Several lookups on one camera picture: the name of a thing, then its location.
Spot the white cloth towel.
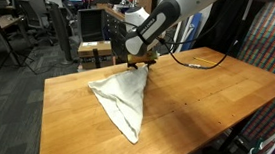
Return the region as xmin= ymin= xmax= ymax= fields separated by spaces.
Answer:
xmin=86 ymin=64 xmax=156 ymax=148

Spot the cabinet with wooden top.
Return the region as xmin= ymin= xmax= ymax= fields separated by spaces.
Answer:
xmin=96 ymin=1 xmax=134 ymax=58

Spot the small cardboard box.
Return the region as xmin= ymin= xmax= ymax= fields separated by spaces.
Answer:
xmin=76 ymin=39 xmax=116 ymax=72

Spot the yellow pencil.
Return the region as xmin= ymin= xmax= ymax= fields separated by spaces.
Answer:
xmin=193 ymin=54 xmax=219 ymax=68

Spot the blue board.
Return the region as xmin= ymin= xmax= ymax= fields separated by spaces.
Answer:
xmin=177 ymin=11 xmax=207 ymax=53

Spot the black square cabinet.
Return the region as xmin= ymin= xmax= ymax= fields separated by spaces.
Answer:
xmin=76 ymin=7 xmax=109 ymax=45

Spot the dark grey column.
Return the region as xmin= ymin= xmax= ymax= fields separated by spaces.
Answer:
xmin=49 ymin=1 xmax=74 ymax=65

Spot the black office chair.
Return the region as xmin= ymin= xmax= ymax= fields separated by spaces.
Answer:
xmin=16 ymin=0 xmax=57 ymax=48

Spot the multicoloured checkered panel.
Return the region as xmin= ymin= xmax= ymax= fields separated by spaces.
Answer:
xmin=230 ymin=0 xmax=275 ymax=142

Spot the black tripod stand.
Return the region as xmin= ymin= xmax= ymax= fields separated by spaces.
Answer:
xmin=0 ymin=0 xmax=39 ymax=78

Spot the black bracket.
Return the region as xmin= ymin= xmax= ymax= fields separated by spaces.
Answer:
xmin=92 ymin=48 xmax=102 ymax=70

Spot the black cable with silver connector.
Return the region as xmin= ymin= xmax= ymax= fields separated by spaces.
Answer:
xmin=154 ymin=8 xmax=255 ymax=75

